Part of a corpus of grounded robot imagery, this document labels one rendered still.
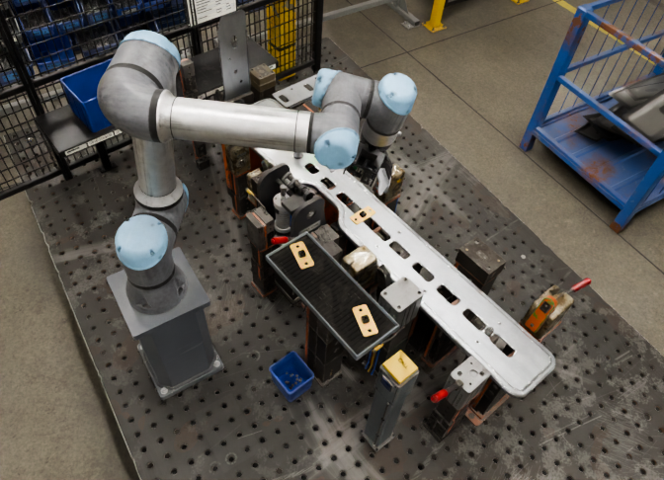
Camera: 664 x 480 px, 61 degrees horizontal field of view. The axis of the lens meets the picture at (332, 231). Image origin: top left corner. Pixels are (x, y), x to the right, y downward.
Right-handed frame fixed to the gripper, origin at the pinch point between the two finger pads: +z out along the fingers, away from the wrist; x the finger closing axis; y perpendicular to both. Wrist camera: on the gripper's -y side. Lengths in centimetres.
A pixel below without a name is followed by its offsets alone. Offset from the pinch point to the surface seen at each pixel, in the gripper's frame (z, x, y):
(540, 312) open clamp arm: 20, 61, 1
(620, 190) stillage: 115, 135, -151
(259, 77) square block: 51, -49, -61
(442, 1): 155, 2, -291
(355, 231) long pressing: 38.6, 6.4, -8.9
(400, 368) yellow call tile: 11.8, 27.5, 35.7
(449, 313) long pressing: 29.1, 39.5, 8.3
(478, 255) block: 28, 43, -13
